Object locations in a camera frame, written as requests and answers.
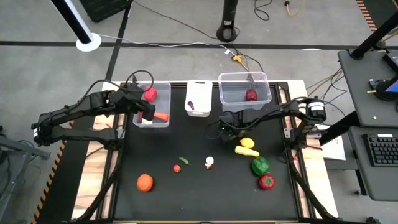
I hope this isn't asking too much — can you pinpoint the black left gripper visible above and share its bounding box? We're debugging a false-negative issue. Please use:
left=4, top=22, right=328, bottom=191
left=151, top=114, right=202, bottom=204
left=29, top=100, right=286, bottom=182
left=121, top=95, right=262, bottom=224
left=111, top=83, right=156, bottom=122

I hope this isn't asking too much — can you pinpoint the red bell pepper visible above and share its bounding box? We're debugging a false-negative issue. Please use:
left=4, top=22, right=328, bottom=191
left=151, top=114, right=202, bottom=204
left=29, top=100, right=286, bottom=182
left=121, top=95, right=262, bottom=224
left=144, top=86, right=159, bottom=103

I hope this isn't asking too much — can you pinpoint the yellow lemon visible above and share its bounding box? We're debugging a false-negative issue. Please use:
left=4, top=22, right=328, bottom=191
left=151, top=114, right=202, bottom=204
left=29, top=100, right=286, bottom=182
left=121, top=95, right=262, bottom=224
left=239, top=137, right=256, bottom=149

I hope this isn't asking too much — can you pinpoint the orange carrot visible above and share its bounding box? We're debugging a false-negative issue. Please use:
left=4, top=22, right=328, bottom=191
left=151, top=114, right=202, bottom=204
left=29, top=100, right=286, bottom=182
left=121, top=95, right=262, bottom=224
left=153, top=111, right=170, bottom=123

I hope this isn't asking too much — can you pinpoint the dark red apple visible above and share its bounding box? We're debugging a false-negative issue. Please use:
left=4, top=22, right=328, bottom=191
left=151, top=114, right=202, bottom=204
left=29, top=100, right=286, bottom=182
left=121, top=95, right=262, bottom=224
left=244, top=88, right=259, bottom=103

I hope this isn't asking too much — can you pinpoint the green bell pepper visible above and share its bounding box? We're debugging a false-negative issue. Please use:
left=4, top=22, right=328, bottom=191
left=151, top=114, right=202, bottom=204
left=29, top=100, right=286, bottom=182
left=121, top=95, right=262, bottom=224
left=251, top=156, right=270, bottom=177

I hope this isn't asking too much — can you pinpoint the round orange fruit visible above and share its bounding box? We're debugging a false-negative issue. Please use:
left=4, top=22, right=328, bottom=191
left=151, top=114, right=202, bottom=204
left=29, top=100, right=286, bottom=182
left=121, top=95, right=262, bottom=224
left=136, top=174, right=154, bottom=193

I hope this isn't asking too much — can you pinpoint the clear plastic bin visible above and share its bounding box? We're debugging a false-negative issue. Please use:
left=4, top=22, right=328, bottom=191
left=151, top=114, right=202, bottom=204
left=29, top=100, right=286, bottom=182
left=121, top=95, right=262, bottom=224
left=218, top=71, right=272, bottom=113
left=132, top=82, right=172, bottom=128

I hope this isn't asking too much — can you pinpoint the white plastic basket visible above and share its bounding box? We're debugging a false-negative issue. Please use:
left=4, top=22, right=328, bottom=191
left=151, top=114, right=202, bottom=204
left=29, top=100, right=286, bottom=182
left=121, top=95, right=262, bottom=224
left=184, top=80, right=214, bottom=118

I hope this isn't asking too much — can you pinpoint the white pole with round base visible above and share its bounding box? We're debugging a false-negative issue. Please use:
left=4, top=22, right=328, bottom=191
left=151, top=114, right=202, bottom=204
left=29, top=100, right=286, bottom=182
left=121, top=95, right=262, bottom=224
left=50, top=0, right=102, bottom=52

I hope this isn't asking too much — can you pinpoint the black box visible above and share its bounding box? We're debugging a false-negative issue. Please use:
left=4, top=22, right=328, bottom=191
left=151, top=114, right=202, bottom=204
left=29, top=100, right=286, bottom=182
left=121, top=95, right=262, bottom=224
left=78, top=0, right=132, bottom=23

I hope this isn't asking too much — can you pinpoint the black floor stand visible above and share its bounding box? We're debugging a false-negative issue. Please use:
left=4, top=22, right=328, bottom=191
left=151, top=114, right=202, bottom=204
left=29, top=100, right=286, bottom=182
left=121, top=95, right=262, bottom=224
left=216, top=0, right=239, bottom=43

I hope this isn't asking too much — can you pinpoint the white paper sheet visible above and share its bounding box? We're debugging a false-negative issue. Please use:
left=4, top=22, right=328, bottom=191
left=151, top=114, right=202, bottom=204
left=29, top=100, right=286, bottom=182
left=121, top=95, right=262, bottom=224
left=321, top=134, right=346, bottom=161

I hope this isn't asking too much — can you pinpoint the grey metal stand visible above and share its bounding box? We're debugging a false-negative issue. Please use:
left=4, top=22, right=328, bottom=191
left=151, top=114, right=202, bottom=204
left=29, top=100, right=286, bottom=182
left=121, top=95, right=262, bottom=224
left=0, top=125, right=51, bottom=218

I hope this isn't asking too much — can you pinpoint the yellow black hazard tape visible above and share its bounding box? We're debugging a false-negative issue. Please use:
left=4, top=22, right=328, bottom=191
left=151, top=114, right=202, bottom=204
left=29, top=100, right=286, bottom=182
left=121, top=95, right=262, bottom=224
left=30, top=120, right=75, bottom=224

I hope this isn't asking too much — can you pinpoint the black keyboard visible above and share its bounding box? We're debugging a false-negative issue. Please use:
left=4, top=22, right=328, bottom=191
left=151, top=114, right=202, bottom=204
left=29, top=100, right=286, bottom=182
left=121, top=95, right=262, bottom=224
left=363, top=133, right=398, bottom=167

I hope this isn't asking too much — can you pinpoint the black round monitor base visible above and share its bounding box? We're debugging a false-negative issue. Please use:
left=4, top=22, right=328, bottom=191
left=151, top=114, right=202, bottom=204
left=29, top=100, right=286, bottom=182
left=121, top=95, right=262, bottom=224
left=368, top=77, right=398, bottom=102

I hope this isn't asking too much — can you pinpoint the grey keyboard desk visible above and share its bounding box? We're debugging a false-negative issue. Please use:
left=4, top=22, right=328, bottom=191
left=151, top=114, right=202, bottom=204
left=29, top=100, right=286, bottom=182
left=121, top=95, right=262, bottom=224
left=347, top=125, right=398, bottom=202

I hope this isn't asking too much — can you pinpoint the black slanted pole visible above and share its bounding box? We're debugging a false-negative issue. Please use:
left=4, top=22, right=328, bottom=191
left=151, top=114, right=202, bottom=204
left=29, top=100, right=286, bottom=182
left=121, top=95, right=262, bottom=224
left=350, top=11, right=398, bottom=60

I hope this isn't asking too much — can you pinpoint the white floor cable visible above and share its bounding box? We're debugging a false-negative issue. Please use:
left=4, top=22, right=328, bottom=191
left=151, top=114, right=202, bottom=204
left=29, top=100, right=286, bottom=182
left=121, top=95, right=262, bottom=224
left=98, top=33, right=231, bottom=54

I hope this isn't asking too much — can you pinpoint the black metal table frame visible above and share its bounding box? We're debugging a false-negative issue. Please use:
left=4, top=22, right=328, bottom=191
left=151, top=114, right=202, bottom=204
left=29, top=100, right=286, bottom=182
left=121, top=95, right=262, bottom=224
left=74, top=80, right=380, bottom=224

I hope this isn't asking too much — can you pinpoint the yellow cable plug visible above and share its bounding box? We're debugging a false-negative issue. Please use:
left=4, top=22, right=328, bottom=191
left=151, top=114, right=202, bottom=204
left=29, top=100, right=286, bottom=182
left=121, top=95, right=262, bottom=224
left=231, top=54, right=250, bottom=72

